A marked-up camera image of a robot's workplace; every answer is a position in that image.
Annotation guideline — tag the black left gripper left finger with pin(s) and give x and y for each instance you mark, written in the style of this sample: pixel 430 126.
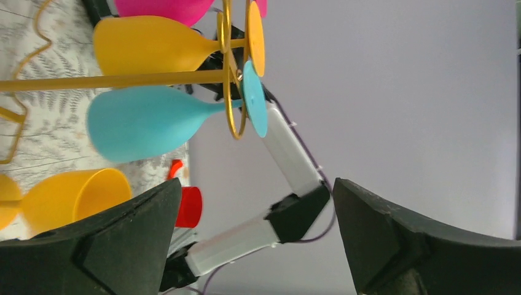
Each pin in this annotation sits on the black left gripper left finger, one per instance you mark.
pixel 121 250

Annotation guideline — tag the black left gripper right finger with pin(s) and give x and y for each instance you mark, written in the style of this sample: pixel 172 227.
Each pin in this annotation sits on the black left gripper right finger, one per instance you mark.
pixel 391 249

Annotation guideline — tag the yellow plastic wine glass front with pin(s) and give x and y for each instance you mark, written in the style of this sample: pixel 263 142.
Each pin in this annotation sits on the yellow plastic wine glass front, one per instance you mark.
pixel 64 198

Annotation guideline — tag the yellow plastic wine glass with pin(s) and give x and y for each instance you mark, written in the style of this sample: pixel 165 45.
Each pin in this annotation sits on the yellow plastic wine glass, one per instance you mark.
pixel 176 47
pixel 64 198

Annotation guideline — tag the blue plastic wine glass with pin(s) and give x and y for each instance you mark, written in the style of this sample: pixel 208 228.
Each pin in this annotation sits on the blue plastic wine glass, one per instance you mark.
pixel 136 123

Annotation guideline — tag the gold wire wine glass rack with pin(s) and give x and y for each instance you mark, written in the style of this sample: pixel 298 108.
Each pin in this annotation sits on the gold wire wine glass rack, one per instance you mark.
pixel 222 78

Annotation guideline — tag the magenta plastic wine glass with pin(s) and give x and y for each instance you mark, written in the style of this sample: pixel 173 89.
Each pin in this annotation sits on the magenta plastic wine glass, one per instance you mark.
pixel 135 14

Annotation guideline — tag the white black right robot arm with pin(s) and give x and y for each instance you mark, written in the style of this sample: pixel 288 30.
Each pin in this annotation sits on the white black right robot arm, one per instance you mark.
pixel 284 206

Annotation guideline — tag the red plastic wine glass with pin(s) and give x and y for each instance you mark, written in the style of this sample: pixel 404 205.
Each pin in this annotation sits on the red plastic wine glass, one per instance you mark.
pixel 191 207

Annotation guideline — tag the small orange red piece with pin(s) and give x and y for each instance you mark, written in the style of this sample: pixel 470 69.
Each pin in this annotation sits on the small orange red piece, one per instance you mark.
pixel 175 166

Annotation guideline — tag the floral patterned table mat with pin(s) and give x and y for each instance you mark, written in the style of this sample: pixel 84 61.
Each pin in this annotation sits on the floral patterned table mat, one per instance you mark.
pixel 54 139

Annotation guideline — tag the black white checkerboard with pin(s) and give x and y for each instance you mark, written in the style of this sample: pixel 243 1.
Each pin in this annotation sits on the black white checkerboard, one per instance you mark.
pixel 99 9

